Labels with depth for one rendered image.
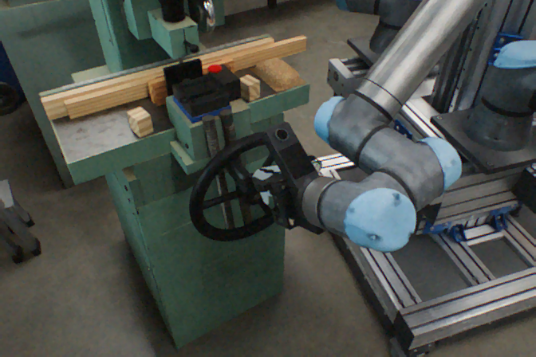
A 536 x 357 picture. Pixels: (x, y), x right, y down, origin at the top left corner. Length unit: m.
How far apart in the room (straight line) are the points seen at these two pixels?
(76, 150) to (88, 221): 1.15
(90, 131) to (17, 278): 1.11
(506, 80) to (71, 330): 1.57
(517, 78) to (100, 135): 0.90
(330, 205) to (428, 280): 1.07
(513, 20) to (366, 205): 0.89
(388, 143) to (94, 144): 0.62
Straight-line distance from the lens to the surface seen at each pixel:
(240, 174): 0.79
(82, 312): 1.82
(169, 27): 1.01
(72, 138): 1.01
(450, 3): 0.69
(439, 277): 1.62
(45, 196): 2.31
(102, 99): 1.06
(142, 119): 0.94
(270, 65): 1.12
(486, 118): 1.13
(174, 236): 1.18
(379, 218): 0.51
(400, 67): 0.66
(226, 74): 0.93
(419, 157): 0.59
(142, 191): 1.04
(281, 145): 0.66
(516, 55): 1.06
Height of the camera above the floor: 1.46
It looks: 40 degrees down
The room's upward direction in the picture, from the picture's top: straight up
